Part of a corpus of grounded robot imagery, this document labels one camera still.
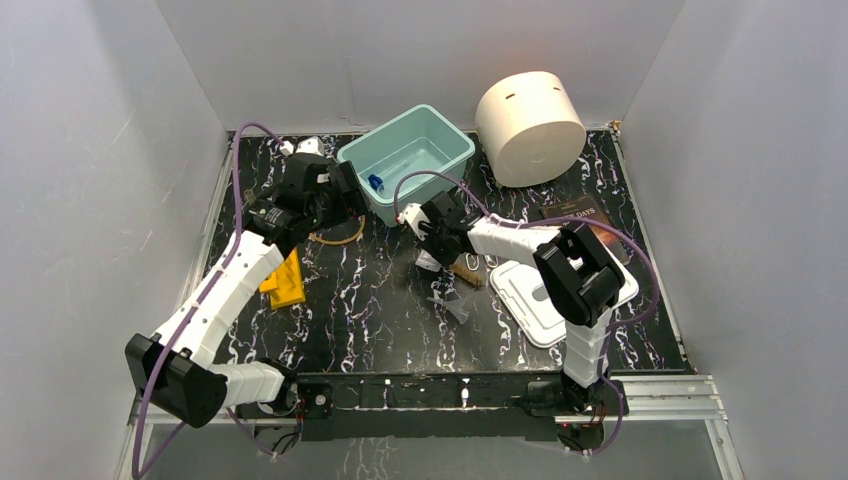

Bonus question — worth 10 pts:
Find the blue-tipped glass rod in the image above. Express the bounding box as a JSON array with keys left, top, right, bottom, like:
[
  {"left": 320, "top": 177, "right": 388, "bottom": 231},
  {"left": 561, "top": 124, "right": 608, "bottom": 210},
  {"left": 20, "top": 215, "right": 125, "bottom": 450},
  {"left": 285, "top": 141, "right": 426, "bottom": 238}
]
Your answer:
[{"left": 367, "top": 155, "right": 432, "bottom": 195}]

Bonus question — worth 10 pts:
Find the glass test tube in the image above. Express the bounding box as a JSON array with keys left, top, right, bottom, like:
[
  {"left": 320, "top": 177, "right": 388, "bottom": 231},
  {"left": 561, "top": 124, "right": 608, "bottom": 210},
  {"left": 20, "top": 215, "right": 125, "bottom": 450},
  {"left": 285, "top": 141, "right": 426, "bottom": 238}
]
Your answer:
[{"left": 244, "top": 189, "right": 256, "bottom": 208}]

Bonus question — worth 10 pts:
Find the test tube brush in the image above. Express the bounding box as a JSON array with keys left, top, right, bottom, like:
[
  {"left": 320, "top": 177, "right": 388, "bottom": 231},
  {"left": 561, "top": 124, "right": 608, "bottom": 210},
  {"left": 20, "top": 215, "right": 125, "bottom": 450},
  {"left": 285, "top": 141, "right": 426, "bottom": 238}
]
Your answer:
[{"left": 449, "top": 262, "right": 485, "bottom": 288}]

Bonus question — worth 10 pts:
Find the clear glass funnel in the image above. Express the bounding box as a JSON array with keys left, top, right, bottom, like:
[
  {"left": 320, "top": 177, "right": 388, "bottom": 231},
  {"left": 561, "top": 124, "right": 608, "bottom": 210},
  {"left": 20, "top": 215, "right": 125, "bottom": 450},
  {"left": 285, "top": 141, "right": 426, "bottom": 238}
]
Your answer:
[{"left": 427, "top": 296, "right": 469, "bottom": 325}]

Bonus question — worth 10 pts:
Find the metal test tube clamp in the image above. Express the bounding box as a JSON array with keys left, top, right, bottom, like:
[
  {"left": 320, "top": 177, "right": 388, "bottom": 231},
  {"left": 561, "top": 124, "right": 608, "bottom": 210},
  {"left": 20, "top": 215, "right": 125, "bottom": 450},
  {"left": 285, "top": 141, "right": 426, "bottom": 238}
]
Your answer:
[{"left": 465, "top": 253, "right": 499, "bottom": 271}]

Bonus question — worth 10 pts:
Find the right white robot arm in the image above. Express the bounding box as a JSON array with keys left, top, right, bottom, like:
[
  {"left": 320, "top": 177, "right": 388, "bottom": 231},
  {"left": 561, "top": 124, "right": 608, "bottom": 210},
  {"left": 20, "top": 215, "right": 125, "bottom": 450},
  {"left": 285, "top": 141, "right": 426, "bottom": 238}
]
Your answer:
[{"left": 397, "top": 192, "right": 638, "bottom": 414}]

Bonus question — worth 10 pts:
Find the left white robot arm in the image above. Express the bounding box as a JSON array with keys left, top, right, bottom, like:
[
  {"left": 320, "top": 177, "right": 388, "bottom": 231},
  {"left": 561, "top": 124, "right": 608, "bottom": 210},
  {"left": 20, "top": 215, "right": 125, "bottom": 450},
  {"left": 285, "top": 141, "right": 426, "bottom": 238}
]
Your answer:
[{"left": 125, "top": 153, "right": 367, "bottom": 428}]

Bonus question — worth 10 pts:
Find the tan rubber tube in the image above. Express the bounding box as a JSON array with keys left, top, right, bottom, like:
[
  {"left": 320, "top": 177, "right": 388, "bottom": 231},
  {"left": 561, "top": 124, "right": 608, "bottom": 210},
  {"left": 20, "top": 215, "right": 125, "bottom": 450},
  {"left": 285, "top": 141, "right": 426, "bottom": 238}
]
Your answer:
[{"left": 307, "top": 213, "right": 367, "bottom": 248}]

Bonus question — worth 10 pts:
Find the clear plastic packet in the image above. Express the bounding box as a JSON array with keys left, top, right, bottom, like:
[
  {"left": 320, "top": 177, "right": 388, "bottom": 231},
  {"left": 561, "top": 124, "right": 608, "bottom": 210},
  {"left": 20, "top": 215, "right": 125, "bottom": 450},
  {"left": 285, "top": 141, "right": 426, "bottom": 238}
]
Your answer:
[{"left": 415, "top": 251, "right": 442, "bottom": 272}]

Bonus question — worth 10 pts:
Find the teal plastic bin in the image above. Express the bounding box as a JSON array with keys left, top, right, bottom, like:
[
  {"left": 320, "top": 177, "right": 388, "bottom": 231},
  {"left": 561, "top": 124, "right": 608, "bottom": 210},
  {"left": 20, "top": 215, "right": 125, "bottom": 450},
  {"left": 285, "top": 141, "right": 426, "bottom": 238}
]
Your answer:
[{"left": 336, "top": 104, "right": 476, "bottom": 228}]

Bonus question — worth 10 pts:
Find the yellow test tube rack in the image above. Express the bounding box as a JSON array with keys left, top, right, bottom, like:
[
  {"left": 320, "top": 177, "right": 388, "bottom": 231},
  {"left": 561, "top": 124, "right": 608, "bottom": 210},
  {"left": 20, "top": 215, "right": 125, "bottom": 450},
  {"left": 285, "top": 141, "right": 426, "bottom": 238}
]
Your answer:
[{"left": 259, "top": 249, "right": 306, "bottom": 310}]

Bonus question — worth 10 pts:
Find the white plastic lid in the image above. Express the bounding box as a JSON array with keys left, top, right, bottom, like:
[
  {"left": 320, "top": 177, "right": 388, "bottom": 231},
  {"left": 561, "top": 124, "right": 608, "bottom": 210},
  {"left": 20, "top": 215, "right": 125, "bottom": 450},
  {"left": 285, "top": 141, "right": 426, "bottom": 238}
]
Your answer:
[{"left": 490, "top": 261, "right": 613, "bottom": 357}]

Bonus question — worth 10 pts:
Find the cream cylindrical container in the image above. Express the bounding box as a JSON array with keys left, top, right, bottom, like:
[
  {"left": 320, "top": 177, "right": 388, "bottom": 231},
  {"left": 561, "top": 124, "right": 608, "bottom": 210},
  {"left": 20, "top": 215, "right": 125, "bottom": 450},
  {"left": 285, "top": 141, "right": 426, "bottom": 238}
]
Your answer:
[{"left": 475, "top": 71, "right": 587, "bottom": 188}]

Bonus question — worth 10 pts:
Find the dark book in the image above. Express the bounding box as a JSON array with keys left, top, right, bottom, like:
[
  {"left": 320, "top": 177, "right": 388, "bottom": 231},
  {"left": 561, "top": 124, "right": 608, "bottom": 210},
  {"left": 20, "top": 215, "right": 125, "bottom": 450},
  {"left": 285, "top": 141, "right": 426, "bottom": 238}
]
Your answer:
[{"left": 541, "top": 195, "right": 630, "bottom": 265}]

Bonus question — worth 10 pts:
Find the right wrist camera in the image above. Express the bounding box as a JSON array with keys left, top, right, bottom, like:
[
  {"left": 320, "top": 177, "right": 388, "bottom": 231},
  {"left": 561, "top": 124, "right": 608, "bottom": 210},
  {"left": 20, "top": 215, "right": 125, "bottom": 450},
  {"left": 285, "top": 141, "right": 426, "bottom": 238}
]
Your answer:
[{"left": 396, "top": 202, "right": 429, "bottom": 241}]

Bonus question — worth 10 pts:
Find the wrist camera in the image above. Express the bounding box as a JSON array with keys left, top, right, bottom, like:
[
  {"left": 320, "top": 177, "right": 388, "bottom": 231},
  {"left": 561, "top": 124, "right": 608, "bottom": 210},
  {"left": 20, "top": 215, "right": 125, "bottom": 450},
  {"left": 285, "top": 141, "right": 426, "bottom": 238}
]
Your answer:
[
  {"left": 278, "top": 136, "right": 326, "bottom": 157},
  {"left": 396, "top": 202, "right": 429, "bottom": 241}
]

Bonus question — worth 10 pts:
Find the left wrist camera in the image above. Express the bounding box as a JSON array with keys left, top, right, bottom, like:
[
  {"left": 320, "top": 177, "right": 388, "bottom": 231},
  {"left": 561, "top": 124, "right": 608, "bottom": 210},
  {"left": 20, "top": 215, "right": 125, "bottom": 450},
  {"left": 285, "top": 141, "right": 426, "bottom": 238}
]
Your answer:
[{"left": 278, "top": 136, "right": 326, "bottom": 157}]

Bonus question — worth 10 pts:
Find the aluminium frame rail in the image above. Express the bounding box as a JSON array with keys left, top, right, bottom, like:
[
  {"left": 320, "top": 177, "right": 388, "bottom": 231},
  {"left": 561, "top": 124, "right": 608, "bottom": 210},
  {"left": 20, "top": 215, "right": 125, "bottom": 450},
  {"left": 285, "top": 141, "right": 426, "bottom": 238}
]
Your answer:
[{"left": 129, "top": 377, "right": 730, "bottom": 427}]

